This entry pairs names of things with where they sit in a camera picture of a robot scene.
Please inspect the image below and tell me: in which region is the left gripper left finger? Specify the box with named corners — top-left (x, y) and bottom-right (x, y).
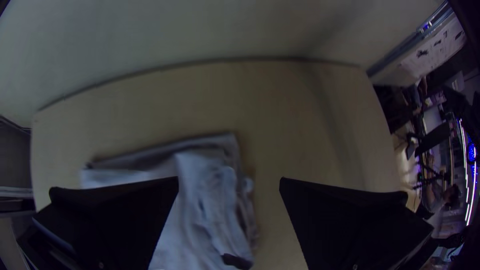
top-left (32, 176), bottom-right (180, 270)

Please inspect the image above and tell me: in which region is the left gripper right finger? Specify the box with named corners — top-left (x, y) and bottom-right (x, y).
top-left (278, 176), bottom-right (435, 270)

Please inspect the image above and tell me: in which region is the light grey t-shirt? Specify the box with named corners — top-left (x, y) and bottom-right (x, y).
top-left (78, 131), bottom-right (262, 270)

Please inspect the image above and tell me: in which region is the white printed wall poster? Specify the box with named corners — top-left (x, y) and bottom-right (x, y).
top-left (399, 16), bottom-right (468, 78)

